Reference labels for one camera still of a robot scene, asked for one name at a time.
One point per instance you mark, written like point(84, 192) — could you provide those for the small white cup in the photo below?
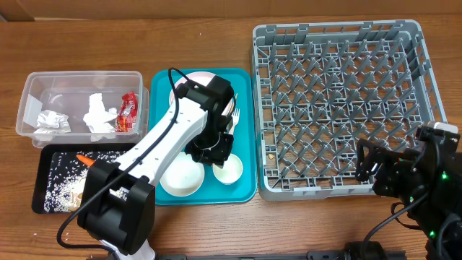
point(230, 172)

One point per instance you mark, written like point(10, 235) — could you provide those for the rice and peanut shells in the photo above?
point(66, 179)

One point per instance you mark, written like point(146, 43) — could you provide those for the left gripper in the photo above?
point(221, 154)

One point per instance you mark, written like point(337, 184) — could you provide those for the orange carrot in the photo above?
point(85, 160)

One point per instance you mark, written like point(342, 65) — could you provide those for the teal plastic tray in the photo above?
point(213, 191)

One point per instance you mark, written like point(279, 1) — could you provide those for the clear plastic bin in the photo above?
point(73, 94)

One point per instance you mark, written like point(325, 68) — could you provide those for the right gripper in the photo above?
point(391, 171)

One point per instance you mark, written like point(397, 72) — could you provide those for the red snack wrapper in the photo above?
point(127, 115)

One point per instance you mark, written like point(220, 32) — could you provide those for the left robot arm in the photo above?
point(118, 200)

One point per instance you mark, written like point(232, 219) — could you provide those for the grey dishwasher rack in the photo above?
point(318, 88)

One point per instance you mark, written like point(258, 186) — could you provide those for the white plastic fork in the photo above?
point(235, 119)

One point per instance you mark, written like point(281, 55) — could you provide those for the pink plate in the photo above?
point(203, 78)

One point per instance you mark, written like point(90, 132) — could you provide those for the white napkin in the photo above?
point(51, 122)
point(98, 119)

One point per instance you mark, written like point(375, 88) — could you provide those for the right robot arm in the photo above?
point(436, 212)

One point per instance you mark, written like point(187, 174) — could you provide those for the white bowl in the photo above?
point(183, 177)

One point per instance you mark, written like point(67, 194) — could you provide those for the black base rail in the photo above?
point(252, 257)

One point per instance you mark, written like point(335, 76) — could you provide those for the black plastic tray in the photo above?
point(45, 161)

